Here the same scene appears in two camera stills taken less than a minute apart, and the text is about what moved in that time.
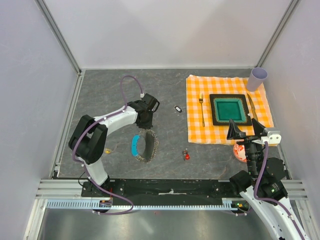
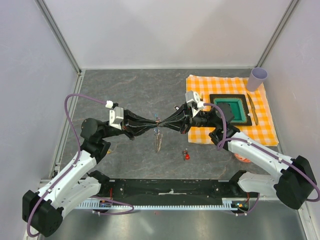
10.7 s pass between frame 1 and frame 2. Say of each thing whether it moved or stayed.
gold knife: stayed
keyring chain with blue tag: moved
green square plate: stayed
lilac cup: stayed
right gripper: moved
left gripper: moved
